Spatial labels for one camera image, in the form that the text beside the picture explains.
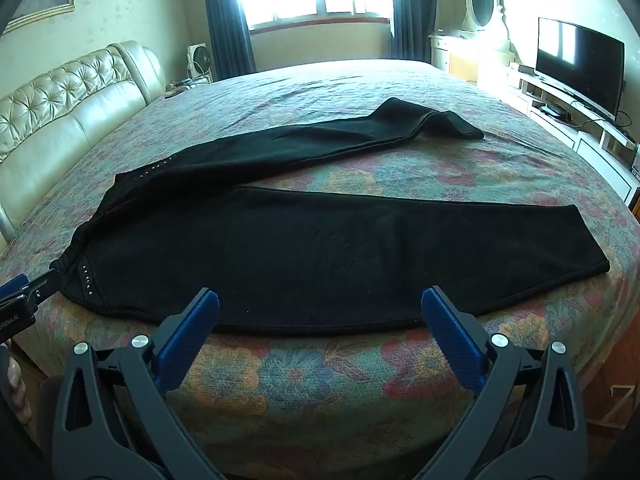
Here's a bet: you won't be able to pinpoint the floral bedspread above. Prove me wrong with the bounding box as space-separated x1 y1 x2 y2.
0 57 640 467

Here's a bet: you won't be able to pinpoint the white vanity dresser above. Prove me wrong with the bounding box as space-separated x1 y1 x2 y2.
428 30 517 86

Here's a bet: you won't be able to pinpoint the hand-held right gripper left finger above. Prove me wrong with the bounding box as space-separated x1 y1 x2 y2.
52 287 226 480

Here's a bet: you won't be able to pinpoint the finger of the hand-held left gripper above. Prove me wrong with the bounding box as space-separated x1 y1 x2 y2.
0 269 64 312

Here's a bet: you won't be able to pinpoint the white fan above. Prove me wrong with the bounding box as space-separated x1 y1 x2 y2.
187 42 214 84

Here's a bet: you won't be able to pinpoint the black curved television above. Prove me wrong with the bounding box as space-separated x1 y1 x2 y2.
535 17 626 122

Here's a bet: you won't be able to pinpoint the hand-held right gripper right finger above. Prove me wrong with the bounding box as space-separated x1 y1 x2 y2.
421 285 588 480

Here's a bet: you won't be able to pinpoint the dark blue curtain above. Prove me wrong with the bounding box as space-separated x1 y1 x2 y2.
200 0 257 83
389 0 441 63

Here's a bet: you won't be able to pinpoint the person's left hand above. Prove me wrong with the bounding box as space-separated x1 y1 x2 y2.
0 344 34 425

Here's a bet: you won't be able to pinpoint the beige tufted leather headboard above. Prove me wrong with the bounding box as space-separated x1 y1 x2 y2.
0 40 166 256

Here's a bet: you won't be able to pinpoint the white television stand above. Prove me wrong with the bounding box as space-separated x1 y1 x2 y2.
506 62 640 207

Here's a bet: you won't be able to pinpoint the black pants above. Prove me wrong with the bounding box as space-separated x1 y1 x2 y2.
50 97 611 337

